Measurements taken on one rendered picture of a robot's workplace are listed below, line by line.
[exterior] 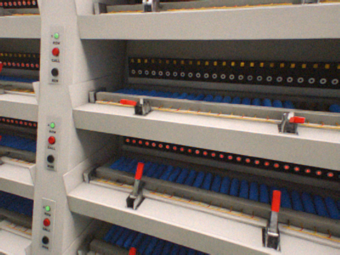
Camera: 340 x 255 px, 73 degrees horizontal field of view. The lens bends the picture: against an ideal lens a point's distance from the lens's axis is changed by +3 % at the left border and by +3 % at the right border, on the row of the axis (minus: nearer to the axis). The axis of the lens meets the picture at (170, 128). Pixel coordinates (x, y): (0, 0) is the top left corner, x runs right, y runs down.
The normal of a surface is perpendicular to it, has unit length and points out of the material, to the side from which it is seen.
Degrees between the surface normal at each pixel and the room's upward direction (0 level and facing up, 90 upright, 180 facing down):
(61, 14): 90
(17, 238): 18
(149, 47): 90
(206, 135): 108
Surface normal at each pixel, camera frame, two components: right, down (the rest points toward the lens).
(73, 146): 0.94, 0.13
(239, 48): -0.33, 0.06
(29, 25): -0.35, 0.36
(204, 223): 0.00, -0.92
